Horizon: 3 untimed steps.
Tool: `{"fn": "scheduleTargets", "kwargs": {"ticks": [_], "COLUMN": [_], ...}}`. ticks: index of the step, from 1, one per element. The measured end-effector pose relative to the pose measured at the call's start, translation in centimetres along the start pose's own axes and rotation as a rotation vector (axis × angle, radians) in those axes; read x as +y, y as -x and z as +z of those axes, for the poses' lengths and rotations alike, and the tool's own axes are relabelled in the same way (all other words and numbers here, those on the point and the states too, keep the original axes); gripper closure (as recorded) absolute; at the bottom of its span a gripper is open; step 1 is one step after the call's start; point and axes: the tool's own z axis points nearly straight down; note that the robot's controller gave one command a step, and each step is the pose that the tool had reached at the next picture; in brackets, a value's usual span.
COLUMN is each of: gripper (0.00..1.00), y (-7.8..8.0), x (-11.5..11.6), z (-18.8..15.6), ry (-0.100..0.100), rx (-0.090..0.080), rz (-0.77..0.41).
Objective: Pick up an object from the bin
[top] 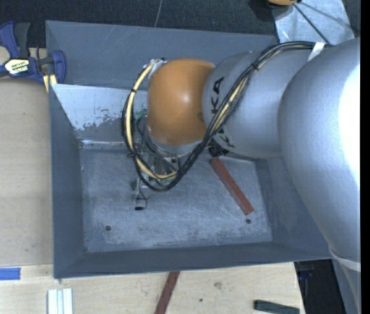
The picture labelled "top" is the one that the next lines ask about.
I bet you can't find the grey metal bin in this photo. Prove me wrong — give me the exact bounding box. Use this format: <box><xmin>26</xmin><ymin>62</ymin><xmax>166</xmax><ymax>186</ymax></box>
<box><xmin>44</xmin><ymin>20</ymin><xmax>333</xmax><ymax>279</ymax></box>

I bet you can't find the pale wood flat board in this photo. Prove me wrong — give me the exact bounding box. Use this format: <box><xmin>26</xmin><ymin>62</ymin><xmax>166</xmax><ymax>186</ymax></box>
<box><xmin>0</xmin><ymin>77</ymin><xmax>55</xmax><ymax>268</ymax></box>

